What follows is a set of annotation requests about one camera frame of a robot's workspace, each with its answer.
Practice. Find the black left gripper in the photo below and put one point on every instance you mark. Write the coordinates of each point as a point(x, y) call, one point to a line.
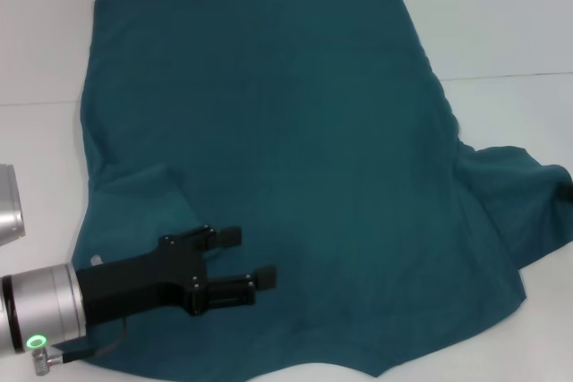
point(134, 283)

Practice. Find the teal blue shirt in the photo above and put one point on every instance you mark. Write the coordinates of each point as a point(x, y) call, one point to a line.
point(291, 131)

